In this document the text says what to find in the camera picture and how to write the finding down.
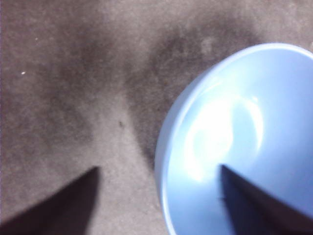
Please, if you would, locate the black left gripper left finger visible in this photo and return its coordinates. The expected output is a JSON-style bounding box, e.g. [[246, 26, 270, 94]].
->
[[0, 166, 101, 235]]

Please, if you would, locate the blue ribbed bowl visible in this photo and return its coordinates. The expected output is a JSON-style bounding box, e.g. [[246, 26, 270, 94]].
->
[[154, 43, 313, 235]]

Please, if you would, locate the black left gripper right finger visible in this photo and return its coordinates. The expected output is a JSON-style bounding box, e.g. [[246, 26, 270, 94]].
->
[[220, 164, 313, 235]]

